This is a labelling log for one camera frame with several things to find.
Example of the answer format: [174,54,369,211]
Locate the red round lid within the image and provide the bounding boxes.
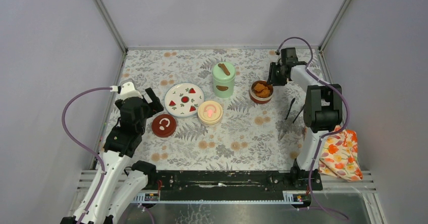
[151,114,177,138]

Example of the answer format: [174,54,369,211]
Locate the fried chicken piece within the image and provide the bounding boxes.
[253,83,268,93]
[256,89,271,98]

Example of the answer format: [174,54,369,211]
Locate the white plate with food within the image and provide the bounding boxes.
[164,83,205,118]

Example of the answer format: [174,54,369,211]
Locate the steel bowl red band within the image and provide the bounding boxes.
[200,121,221,127]
[249,80,274,104]

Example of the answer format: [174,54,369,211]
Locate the black tongs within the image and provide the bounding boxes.
[278,97,305,140]

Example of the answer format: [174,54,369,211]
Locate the cream round lid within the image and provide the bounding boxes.
[197,100,224,122]

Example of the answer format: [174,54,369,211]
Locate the green lid with handle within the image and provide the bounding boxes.
[212,62,236,83]

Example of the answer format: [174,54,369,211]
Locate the green cylindrical container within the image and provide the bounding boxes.
[212,74,236,98]

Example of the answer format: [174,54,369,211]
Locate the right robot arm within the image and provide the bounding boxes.
[267,47,343,190]

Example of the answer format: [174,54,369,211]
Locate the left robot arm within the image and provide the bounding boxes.
[61,86,164,223]

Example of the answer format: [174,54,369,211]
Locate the floral table mat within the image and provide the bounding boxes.
[121,49,305,171]

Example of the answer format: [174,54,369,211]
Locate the orange floral cloth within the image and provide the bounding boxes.
[318,129,363,181]

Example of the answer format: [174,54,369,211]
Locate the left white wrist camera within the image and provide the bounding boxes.
[110,79,143,100]

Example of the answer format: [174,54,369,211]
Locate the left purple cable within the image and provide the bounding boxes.
[61,86,122,223]

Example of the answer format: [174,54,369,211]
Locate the purple cable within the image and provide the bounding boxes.
[61,86,122,223]
[275,37,351,221]

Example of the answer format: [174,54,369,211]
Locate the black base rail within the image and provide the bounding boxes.
[144,169,323,199]

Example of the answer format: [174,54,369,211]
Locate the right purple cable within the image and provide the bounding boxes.
[275,37,351,221]

